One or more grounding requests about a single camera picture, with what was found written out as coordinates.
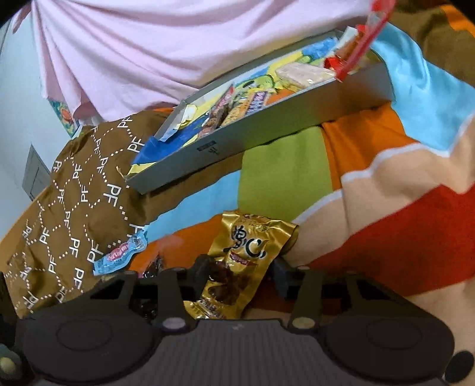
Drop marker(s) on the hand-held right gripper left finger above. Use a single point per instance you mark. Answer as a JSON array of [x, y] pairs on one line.
[[202, 268]]

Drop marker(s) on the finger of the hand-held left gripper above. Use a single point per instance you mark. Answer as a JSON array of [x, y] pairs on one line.
[[8, 297]]

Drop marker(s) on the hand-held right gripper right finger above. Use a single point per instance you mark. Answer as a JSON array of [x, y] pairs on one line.
[[282, 276]]

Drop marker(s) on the gold snack packet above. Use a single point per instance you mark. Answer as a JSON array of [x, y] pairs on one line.
[[252, 248]]

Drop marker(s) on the shallow grey cardboard box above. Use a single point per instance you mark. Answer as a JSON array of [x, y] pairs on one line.
[[278, 122]]

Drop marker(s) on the red-brown snack packet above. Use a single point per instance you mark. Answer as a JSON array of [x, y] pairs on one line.
[[219, 111]]

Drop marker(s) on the yellow snack packet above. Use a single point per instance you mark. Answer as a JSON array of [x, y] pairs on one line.
[[237, 109]]

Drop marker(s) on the blue striped snack packet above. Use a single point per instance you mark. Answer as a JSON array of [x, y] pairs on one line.
[[258, 100]]

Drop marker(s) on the beige wafer bar packet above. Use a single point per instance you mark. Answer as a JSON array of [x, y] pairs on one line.
[[304, 72]]

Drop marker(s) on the small red candy packet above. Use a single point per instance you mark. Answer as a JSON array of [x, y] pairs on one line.
[[334, 62]]

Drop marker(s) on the red snack packet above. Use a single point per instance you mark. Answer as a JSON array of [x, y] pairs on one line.
[[374, 18]]

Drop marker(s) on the dark snack packet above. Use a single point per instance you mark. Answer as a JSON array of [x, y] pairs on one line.
[[154, 267]]

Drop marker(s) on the light blue candy wrapper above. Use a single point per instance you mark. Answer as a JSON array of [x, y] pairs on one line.
[[118, 254]]

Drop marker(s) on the brown patterned cloth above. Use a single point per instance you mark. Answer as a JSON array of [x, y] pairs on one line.
[[74, 208]]

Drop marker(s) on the crayon drawing paper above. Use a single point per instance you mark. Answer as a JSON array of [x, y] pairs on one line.
[[259, 79]]

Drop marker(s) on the pink hanging sheet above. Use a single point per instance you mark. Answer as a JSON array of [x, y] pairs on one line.
[[148, 44]]

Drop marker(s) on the grey wall panel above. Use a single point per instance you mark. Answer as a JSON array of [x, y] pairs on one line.
[[35, 174]]

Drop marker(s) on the colourful wall poster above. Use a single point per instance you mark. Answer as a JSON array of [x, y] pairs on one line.
[[65, 117]]

